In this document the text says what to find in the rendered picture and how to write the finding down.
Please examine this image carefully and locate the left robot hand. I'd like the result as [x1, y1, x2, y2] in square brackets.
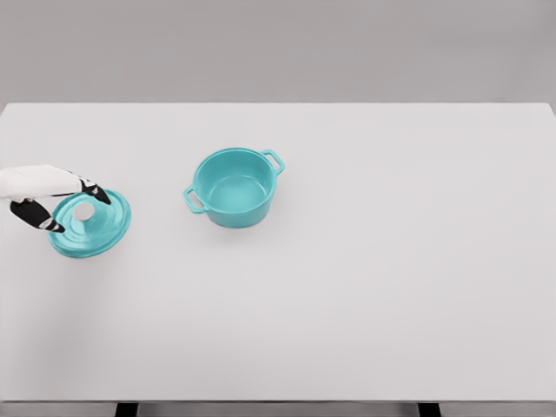
[0, 164, 112, 234]

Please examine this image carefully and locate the teal pot lid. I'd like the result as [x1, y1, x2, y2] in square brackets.
[47, 187, 132, 261]

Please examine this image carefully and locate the teal pot with handles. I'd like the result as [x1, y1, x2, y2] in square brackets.
[182, 147, 287, 229]

